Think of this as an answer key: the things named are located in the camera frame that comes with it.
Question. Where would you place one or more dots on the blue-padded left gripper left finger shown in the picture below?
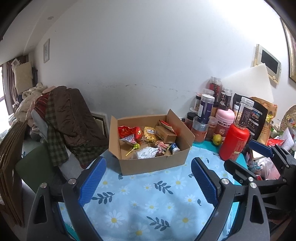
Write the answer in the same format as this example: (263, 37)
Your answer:
(45, 220)

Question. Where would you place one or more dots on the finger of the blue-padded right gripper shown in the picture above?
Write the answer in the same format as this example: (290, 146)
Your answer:
(260, 148)
(239, 173)

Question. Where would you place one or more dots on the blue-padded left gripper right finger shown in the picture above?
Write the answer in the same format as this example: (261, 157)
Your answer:
(250, 223)

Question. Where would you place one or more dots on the red gold snack bag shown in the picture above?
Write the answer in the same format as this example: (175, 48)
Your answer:
(125, 131)

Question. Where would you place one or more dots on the gold rectangular box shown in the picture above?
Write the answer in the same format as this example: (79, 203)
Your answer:
(165, 135)

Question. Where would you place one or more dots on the white snack bag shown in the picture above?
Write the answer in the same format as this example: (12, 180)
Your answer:
(145, 153)

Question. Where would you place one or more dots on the red green snack packet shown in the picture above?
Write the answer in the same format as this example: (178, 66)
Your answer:
(167, 126)

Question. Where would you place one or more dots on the yellow round crackers pack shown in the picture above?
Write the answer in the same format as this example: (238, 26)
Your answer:
(149, 135)

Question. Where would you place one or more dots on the red packet on clutter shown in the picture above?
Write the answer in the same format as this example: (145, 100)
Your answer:
(272, 142)

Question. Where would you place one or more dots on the red canister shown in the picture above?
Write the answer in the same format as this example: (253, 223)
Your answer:
(234, 143)

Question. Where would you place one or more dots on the black stand-up pouch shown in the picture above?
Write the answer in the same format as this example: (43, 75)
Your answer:
(257, 117)

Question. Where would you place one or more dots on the clear jar on canister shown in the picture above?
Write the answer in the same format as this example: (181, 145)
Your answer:
(244, 112)

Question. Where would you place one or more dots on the green yellow fruit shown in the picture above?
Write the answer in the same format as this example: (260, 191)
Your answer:
(217, 139)

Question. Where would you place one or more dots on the green plaid cloth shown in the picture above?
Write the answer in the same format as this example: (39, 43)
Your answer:
(63, 131)

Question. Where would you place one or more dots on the pink canister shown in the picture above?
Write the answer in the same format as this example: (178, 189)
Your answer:
(225, 119)

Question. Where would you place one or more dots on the orange brown snack bag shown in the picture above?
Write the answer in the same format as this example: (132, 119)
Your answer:
(271, 113)

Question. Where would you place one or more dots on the woven round mat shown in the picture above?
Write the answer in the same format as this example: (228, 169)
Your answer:
(289, 119)

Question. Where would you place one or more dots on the dark label clear jar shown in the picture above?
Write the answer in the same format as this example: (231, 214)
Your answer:
(225, 98)

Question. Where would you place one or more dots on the grey lid orange tub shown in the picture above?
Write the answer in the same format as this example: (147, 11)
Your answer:
(199, 130)

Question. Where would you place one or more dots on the brown jacket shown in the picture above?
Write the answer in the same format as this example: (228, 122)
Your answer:
(96, 140)

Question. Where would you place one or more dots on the blue label clear jar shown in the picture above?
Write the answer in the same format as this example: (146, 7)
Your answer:
(205, 108)

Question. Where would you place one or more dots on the white foam board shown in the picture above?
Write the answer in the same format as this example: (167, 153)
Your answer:
(250, 82)

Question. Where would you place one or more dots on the white purple snack packet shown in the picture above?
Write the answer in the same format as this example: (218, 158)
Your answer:
(130, 140)

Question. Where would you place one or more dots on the tall red-filled jar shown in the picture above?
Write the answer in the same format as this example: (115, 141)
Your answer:
(215, 85)

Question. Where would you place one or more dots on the blue tube in box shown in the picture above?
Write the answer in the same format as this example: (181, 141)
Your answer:
(174, 149)

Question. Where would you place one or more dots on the blue floral tablecloth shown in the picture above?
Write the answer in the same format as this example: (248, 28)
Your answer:
(160, 205)

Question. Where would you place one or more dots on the green lollipop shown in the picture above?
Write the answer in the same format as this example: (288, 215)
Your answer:
(135, 147)

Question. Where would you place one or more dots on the pink floral snack packet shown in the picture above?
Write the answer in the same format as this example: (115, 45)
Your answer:
(162, 148)

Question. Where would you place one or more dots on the gold framed picture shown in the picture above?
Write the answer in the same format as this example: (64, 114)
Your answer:
(291, 51)

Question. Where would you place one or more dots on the white wall intercom panel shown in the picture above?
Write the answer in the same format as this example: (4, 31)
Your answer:
(273, 65)

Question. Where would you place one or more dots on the small wall picture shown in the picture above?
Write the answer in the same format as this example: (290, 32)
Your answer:
(46, 51)

